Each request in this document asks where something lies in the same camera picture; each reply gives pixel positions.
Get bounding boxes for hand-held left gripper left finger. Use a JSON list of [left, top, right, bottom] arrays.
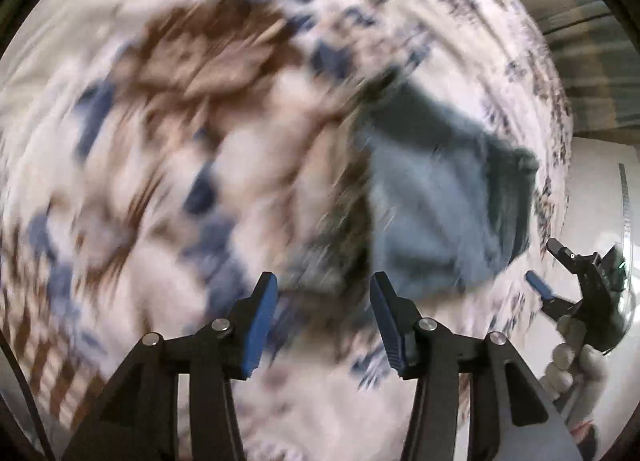
[[61, 272, 279, 461]]

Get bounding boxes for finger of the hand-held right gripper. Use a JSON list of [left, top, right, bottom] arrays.
[[525, 271, 576, 317], [546, 238, 582, 274]]

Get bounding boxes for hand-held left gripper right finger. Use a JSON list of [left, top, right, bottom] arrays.
[[369, 273, 585, 461]]

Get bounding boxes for blue-grey pants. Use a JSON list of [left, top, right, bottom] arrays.
[[350, 82, 541, 300]]

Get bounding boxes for person's right hand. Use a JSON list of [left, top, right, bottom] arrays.
[[542, 315, 607, 400]]

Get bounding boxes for printed blanket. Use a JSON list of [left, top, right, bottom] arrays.
[[0, 0, 574, 461]]

